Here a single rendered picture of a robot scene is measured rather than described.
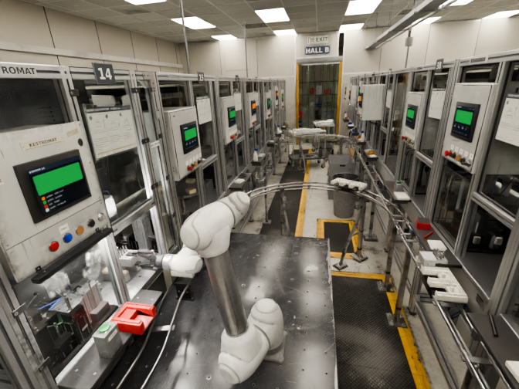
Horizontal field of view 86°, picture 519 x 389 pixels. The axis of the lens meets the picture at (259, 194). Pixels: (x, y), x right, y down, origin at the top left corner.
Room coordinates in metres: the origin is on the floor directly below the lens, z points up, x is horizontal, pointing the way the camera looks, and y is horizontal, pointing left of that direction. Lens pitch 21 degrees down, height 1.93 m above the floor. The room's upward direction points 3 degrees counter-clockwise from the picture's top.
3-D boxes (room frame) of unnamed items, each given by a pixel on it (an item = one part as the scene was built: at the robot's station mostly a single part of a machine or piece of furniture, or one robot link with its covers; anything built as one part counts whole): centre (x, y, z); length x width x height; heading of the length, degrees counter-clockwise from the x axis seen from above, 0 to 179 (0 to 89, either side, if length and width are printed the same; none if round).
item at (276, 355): (1.08, -0.01, 0.71); 0.22 x 0.18 x 0.06; 168
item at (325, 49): (9.24, -1.91, 2.82); 0.75 x 0.04 x 0.25; 78
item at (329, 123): (7.86, -1.87, 0.48); 0.84 x 0.58 x 0.97; 176
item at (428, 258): (1.42, -1.03, 0.92); 0.13 x 0.10 x 0.09; 78
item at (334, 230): (3.25, -1.02, 0.01); 1.00 x 0.55 x 0.01; 168
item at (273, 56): (9.83, 0.54, 1.65); 3.78 x 0.08 x 3.30; 78
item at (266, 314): (1.05, 0.00, 0.85); 0.18 x 0.16 x 0.22; 147
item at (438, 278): (1.30, -1.00, 0.84); 0.37 x 0.14 x 0.10; 168
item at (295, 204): (5.82, -0.80, 0.01); 5.85 x 0.59 x 0.01; 168
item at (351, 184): (2.93, -1.00, 0.84); 0.37 x 0.14 x 0.10; 46
